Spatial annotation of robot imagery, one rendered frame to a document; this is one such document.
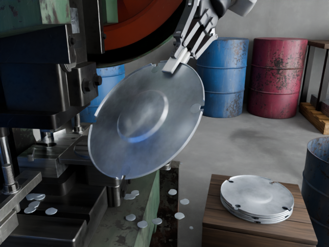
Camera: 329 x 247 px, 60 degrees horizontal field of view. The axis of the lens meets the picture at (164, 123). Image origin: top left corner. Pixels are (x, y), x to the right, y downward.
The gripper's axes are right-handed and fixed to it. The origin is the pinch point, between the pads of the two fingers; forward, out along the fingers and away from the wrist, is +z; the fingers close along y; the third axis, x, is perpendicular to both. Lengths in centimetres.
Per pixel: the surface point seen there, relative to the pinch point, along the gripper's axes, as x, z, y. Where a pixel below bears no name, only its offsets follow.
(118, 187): -4.4, 30.0, -9.1
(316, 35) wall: -86, -239, -250
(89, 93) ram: -11.3, 15.6, 6.7
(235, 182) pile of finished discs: -13, 4, -80
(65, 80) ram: -10.8, 16.9, 13.3
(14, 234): -4.5, 45.6, 7.3
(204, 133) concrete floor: -119, -52, -190
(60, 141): -20.9, 27.7, 0.1
